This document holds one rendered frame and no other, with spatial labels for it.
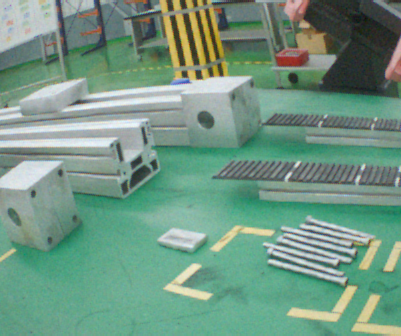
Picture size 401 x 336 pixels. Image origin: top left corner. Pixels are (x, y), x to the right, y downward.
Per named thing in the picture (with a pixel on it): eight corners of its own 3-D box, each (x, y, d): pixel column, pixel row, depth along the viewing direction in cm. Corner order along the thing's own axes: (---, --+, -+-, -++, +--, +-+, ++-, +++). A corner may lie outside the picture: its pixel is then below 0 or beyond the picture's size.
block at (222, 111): (268, 122, 93) (258, 73, 89) (239, 148, 83) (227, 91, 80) (225, 121, 97) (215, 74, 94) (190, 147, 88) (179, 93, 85)
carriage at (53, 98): (91, 104, 111) (86, 77, 108) (60, 123, 103) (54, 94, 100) (51, 109, 119) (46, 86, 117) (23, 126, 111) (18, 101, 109)
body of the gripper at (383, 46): (407, 22, 39) (408, 6, 44) (320, -29, 41) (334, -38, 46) (387, 67, 44) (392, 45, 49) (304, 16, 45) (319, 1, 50)
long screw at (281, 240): (276, 245, 54) (275, 238, 54) (282, 241, 55) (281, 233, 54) (348, 268, 46) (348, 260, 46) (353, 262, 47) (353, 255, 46)
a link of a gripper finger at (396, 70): (422, 58, 33) (422, 28, 39) (353, 13, 34) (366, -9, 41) (395, 114, 38) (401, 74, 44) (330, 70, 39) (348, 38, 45)
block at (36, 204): (91, 214, 71) (73, 153, 67) (48, 252, 61) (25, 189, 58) (49, 208, 75) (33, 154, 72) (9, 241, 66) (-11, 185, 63)
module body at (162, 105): (219, 125, 96) (210, 82, 93) (190, 147, 88) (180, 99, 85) (-1, 134, 138) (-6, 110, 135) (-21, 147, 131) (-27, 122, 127)
